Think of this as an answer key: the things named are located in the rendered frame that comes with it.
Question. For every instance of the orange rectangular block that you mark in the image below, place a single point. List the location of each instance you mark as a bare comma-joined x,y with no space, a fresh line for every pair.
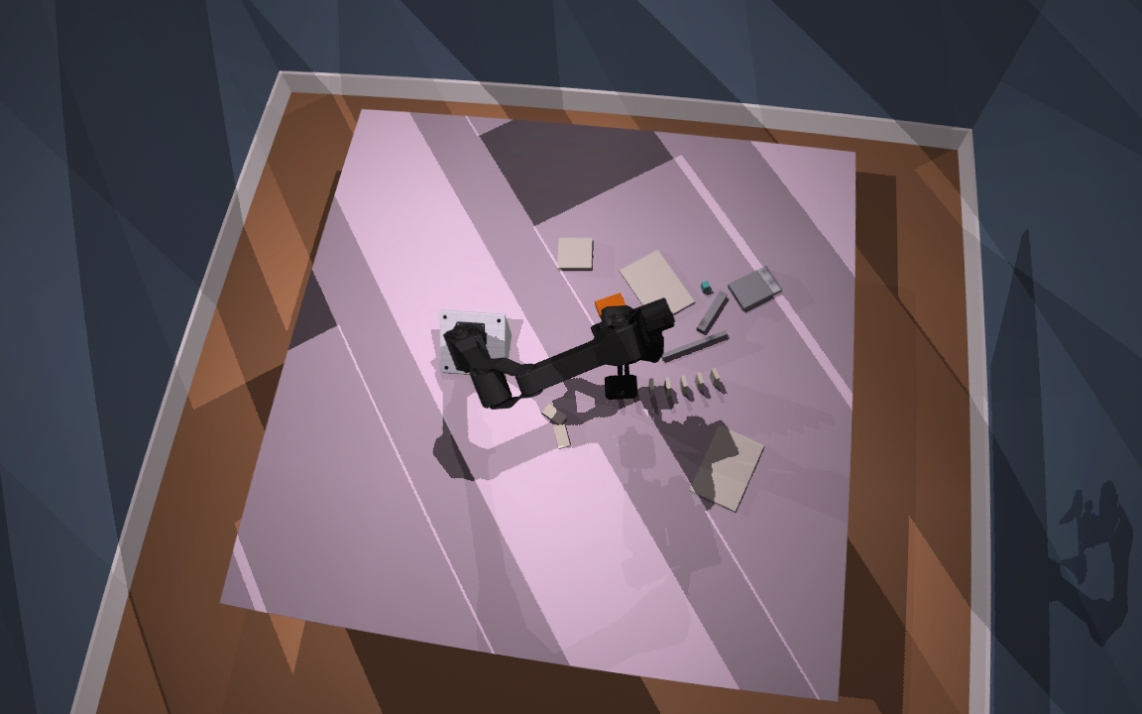
609,301

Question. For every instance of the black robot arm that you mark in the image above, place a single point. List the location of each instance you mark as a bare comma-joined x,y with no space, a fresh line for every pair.
621,338

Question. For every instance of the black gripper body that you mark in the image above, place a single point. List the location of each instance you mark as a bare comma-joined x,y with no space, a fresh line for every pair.
620,386

